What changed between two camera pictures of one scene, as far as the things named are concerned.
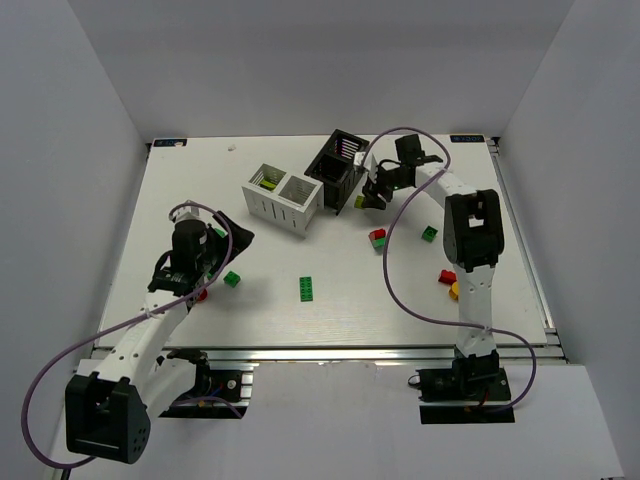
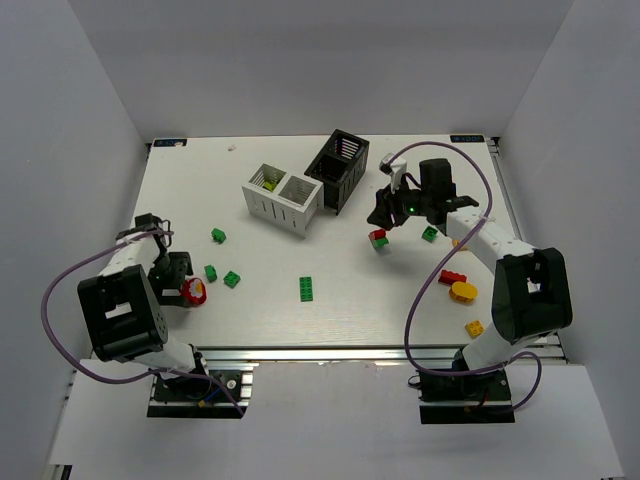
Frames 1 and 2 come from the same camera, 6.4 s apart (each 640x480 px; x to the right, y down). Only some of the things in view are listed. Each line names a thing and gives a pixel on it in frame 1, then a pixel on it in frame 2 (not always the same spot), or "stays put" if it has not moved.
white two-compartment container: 283,201 stays put
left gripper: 228,240 -> 176,282
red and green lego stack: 378,238 stays put
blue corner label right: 467,139 stays put
